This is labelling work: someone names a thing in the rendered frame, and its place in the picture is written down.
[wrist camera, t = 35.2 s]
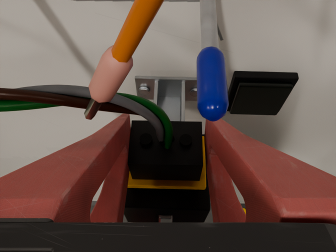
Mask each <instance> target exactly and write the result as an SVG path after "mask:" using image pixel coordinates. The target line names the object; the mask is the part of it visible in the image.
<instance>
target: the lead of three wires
mask: <svg viewBox="0 0 336 252"><path fill-rule="evenodd" d="M91 98H92V97H91V94H90V90H89V87H86V86H78V85H63V84H52V85H35V86H26V87H19V88H0V112H11V111H24V110H35V109H44V108H52V107H59V106H66V107H73V108H80V109H86V108H87V106H88V104H89V102H90V100H91ZM98 111H103V112H112V113H122V114H131V115H139V116H142V117H143V118H145V119H146V120H148V121H149V122H150V123H151V124H152V125H153V127H154V128H155V131H156V136H157V138H158V140H159V142H163V141H164V144H165V146H164V147H165V148H166V149H170V148H171V146H172V142H173V141H174V140H175V138H174V135H173V126H172V123H171V121H170V119H169V117H168V115H167V114H166V113H165V111H164V110H163V109H162V108H161V107H159V106H158V105H157V104H155V103H153V102H152V101H150V100H148V99H145V98H143V97H139V96H136V95H132V94H127V93H119V92H117V93H116V94H115V96H114V97H113V98H112V100H111V101H109V102H103V103H102V104H101V106H100V108H99V110H98Z"/></svg>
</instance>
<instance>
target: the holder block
mask: <svg viewBox="0 0 336 252"><path fill-rule="evenodd" d="M205 170H206V188H205V189H204V190H202V189H198V190H197V191H195V190H164V189H136V188H127V193H126V200H125V208H124V216H125V218H126V220H127V222H128V223H159V222H160V215H163V216H172V223H204V222H205V220H206V218H207V216H208V214H209V212H210V210H211V200H210V192H209V185H208V178H207V167H206V160H205Z"/></svg>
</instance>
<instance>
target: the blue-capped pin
mask: <svg viewBox="0 0 336 252"><path fill-rule="evenodd" d="M199 2H200V33H201V51H200V52H199V54H198V56H197V59H196V80H197V109H198V110H199V112H200V114H201V116H202V117H203V118H205V119H207V120H209V121H212V122H215V121H218V120H219V119H221V118H222V117H223V116H225V115H226V112H227V110H228V107H229V97H228V85H227V73H226V61H225V57H224V54H223V53H222V51H221V50H220V49H219V40H218V26H217V12H216V0H199Z"/></svg>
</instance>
